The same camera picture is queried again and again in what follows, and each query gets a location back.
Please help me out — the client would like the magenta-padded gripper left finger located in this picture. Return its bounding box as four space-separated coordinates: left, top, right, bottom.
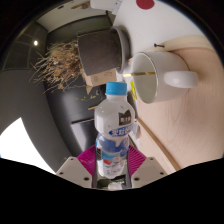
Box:
54 144 99 189

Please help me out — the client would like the flat round red coaster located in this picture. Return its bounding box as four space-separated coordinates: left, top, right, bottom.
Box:
135 0 156 10

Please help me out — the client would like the clear blue-capped drink bottle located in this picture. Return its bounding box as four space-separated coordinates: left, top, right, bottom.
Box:
93 81 137 180

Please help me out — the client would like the long ceiling light panel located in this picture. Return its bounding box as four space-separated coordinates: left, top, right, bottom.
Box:
0 117 56 174

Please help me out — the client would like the light wooden drawing board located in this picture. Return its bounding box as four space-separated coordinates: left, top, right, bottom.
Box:
131 34 224 173

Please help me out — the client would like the thin gold stirrer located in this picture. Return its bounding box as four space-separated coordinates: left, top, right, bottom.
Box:
122 70 156 78

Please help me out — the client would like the dried plant in grey pot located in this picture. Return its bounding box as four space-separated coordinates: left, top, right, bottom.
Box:
29 29 123 94

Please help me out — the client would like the brown cardboard box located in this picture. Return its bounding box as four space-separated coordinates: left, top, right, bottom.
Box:
80 68 118 95

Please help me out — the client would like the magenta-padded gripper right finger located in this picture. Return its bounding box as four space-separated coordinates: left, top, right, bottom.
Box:
125 144 168 189

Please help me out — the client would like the grey plant saucer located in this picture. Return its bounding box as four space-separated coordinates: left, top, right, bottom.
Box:
111 25 132 75

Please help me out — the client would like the small yellow tool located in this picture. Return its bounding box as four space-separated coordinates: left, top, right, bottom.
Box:
130 80 138 101

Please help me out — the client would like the white ceramic mug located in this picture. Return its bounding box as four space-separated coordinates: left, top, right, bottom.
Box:
131 50 200 104

